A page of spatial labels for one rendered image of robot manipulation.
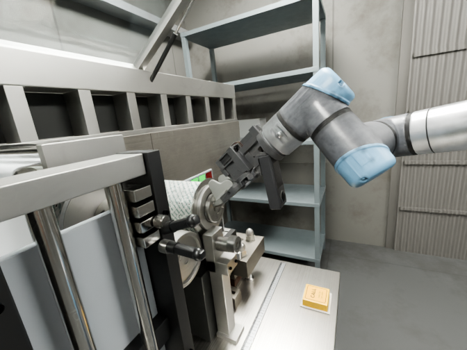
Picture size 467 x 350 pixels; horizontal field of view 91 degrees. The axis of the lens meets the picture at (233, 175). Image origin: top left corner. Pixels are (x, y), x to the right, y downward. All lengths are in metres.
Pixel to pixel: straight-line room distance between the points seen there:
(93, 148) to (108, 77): 0.51
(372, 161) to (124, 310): 0.36
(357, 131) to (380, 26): 2.30
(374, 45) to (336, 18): 0.43
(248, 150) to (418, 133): 0.28
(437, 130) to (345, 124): 0.14
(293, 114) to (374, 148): 0.13
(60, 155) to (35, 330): 0.17
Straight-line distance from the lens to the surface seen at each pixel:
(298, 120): 0.41
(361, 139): 0.38
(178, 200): 0.57
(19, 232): 0.38
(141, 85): 0.90
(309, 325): 0.77
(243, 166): 0.46
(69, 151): 0.33
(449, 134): 0.47
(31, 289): 0.25
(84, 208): 0.38
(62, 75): 0.76
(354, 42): 2.64
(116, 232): 0.26
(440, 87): 2.61
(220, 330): 0.74
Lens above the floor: 1.47
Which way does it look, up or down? 14 degrees down
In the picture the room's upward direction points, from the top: 6 degrees counter-clockwise
